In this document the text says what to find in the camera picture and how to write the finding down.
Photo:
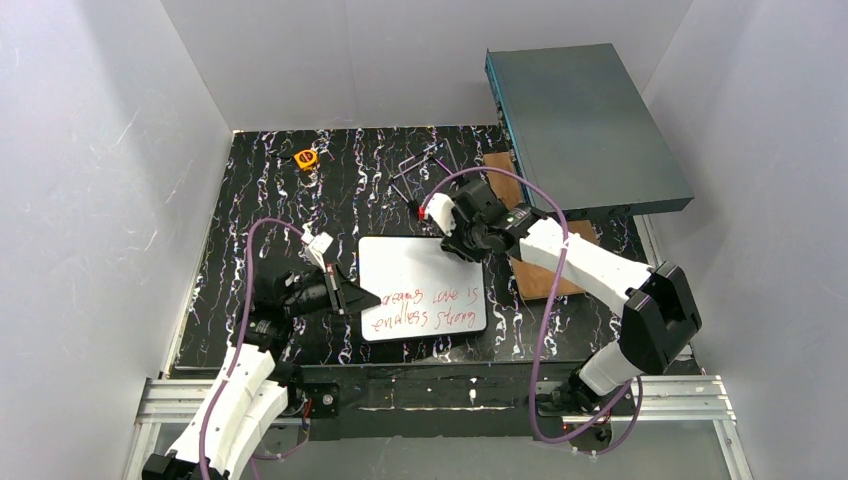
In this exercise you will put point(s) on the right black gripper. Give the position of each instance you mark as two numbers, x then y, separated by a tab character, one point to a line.
460	237

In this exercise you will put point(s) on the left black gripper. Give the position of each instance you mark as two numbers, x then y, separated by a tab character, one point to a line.
334	288

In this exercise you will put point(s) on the small white whiteboard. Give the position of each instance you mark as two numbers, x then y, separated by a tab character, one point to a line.
423	291

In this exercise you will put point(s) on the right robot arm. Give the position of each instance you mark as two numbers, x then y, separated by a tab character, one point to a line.
656	306

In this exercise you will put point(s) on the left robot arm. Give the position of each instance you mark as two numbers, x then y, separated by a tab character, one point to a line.
255	384

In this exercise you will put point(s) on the brown wooden board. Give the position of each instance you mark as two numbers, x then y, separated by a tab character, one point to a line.
533	282

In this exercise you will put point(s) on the orange tape measure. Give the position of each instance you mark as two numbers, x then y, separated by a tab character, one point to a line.
306	159

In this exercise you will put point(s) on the metal wire whiteboard stand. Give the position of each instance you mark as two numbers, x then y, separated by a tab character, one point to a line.
433	163

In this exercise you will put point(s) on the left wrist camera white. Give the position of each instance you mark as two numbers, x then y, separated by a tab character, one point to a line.
315	246

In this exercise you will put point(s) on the grey metal network switch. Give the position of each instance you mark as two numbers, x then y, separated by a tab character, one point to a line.
579	130

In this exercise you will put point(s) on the aluminium frame rail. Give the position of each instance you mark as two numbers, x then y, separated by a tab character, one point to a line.
453	401

